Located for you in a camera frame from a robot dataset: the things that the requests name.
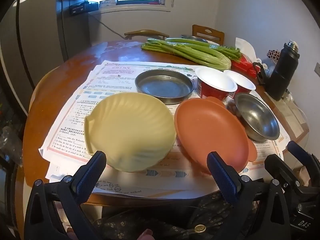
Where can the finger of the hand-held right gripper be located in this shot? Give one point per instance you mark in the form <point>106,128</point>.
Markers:
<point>300,155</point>
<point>275,165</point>

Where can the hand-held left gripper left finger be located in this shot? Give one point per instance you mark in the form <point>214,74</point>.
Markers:
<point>87,177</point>

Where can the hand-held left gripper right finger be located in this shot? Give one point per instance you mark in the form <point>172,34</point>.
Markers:
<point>222,177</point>

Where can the orange plastic plate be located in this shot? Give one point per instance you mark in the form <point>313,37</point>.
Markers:
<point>210,132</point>

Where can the steel bowl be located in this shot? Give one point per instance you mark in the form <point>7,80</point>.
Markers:
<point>257,117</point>

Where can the yellow shell-shaped plate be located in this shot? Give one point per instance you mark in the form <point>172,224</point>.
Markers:
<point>130,130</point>

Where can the round steel plate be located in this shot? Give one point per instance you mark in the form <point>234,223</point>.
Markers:
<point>162,86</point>

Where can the beige paper sheet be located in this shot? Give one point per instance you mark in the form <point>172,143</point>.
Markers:
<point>292,120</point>

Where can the printed newspaper sheet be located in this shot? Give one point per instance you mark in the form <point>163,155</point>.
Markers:
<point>155,182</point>
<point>112,80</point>

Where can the person's dark floral clothing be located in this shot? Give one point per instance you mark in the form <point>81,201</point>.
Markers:
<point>162,220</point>

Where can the black thermos bottle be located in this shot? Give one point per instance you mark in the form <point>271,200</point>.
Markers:
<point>280,75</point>

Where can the clear plastic bag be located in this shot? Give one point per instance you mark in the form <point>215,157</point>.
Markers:
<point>10,145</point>

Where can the small white container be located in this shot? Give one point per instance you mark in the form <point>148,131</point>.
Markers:
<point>268,71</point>

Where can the red tissue box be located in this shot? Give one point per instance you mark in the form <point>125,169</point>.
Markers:
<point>243,66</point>

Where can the light wooden curved chair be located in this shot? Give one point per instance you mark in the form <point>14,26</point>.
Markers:
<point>40,85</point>

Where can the spotted pouch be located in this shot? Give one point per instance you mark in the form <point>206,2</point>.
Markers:
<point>273,54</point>

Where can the celery bunch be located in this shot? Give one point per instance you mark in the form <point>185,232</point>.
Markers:
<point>200,55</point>
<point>225,50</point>

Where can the wooden chair with square back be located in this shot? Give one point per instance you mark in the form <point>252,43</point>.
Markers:
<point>215,36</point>

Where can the grey refrigerator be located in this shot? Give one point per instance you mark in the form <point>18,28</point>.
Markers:
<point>37,42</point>

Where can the steel basin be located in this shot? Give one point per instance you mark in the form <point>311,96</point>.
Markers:
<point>190,37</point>

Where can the wooden chair with curved back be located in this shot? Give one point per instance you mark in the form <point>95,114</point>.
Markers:
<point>145,32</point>

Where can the black side rack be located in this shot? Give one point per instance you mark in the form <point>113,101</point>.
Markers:
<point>80,8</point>

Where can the white box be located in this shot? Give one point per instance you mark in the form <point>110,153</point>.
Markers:
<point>108,3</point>

